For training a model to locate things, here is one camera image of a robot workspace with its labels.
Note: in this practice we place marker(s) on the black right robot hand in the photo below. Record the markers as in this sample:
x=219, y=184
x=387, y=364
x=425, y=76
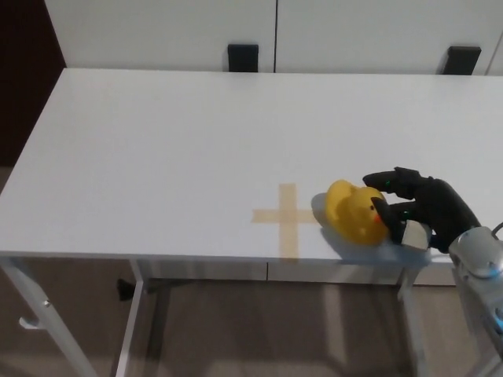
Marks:
x=436, y=204

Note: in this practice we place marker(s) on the yellow rubber duck toy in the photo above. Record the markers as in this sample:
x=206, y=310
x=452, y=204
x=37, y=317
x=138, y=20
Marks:
x=355, y=216

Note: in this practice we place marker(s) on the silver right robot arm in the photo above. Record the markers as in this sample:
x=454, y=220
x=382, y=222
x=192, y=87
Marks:
x=481, y=275

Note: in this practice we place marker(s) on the white hook on desk leg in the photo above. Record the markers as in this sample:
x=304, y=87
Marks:
x=29, y=323

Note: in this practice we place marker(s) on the beige tape cross marker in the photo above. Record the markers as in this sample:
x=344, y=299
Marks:
x=287, y=218

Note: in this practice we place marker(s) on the small black object on floor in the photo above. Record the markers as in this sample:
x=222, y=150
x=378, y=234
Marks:
x=125, y=290

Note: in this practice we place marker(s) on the white metal desk leg frame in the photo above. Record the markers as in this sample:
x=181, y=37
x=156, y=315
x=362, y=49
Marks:
x=412, y=314
x=43, y=310

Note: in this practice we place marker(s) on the black bracket on partition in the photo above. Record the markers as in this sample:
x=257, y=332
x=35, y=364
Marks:
x=243, y=58
x=461, y=61

